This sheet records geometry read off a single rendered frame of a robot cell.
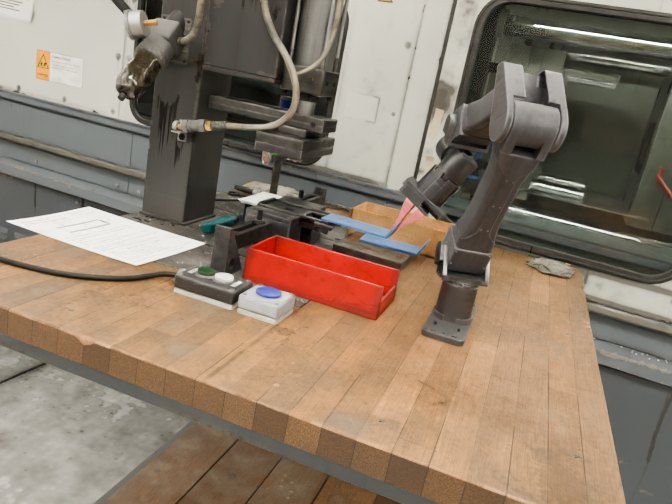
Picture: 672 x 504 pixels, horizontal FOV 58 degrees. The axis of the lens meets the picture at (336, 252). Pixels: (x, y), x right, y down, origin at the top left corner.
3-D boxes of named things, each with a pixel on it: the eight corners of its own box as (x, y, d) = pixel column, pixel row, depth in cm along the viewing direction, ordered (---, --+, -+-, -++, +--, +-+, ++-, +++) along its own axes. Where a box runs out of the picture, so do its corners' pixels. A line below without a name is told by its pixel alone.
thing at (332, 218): (393, 240, 117) (397, 226, 116) (320, 219, 121) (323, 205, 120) (400, 234, 124) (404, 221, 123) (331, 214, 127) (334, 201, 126)
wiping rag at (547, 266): (523, 273, 150) (577, 282, 146) (525, 262, 149) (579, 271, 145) (524, 261, 163) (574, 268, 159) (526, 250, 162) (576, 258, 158)
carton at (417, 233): (443, 264, 143) (451, 233, 141) (346, 237, 150) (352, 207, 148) (452, 253, 155) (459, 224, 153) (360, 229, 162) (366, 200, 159)
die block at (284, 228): (284, 260, 120) (290, 225, 118) (240, 247, 123) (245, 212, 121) (319, 241, 139) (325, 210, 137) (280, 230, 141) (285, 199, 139)
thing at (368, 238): (423, 257, 135) (426, 245, 134) (358, 240, 138) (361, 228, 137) (428, 250, 141) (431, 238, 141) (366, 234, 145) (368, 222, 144)
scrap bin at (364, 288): (375, 321, 99) (383, 287, 97) (242, 279, 106) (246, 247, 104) (393, 300, 110) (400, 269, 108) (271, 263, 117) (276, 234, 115)
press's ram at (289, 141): (302, 176, 115) (331, 12, 106) (185, 147, 122) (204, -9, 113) (334, 168, 131) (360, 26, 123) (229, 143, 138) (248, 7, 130)
